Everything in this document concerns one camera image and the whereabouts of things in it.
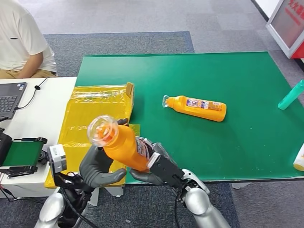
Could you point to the green table mat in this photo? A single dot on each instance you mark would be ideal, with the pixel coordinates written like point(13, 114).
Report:
point(213, 78)

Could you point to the grey laptop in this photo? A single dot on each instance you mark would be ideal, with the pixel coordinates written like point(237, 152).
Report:
point(9, 100)

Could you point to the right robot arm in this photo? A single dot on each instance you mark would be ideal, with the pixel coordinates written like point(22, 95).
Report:
point(201, 204)

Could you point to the black device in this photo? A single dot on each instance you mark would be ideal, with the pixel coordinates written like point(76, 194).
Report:
point(4, 144)

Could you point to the small green belt conveyor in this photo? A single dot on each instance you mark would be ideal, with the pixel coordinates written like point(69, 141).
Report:
point(21, 154)

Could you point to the orange detergent bottle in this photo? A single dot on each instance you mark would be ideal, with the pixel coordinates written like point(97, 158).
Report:
point(123, 148)
point(201, 111)

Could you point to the teal plastic bottle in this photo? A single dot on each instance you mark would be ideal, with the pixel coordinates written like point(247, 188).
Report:
point(290, 96)

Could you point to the white framed sign cabinet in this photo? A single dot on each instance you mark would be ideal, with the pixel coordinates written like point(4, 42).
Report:
point(284, 22)

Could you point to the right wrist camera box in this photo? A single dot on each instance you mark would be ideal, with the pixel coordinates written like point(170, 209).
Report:
point(166, 171)

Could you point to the yellow plastic wrapped box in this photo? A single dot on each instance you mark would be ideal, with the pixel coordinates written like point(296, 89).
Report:
point(95, 107)

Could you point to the white and yellow bottle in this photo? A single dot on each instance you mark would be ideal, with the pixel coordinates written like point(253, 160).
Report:
point(300, 160)

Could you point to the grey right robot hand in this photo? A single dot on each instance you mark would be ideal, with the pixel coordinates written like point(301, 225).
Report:
point(145, 177)

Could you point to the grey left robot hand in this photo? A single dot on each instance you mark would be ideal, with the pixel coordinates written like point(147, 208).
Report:
point(95, 170)

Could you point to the person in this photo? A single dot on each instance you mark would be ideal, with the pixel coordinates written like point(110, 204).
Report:
point(19, 37)

